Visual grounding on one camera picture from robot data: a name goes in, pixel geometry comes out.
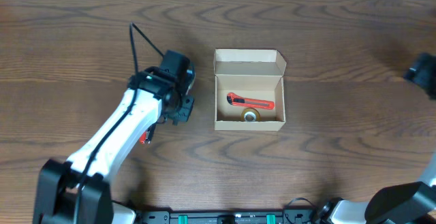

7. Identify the yellow clear tape roll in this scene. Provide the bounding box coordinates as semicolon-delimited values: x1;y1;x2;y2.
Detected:
240;108;261;123

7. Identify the red utility knife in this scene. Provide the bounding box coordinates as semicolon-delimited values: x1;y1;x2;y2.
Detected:
226;93;275;110

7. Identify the brown cardboard box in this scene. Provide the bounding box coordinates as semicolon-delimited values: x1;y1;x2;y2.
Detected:
214;49;287;131

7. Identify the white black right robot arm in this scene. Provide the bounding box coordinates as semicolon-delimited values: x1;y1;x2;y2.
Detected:
311;156;435;224

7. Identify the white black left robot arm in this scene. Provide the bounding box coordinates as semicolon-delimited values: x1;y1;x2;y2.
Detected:
32;67;196;223

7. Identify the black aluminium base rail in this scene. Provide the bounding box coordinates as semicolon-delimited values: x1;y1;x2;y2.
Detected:
134;207;323;224

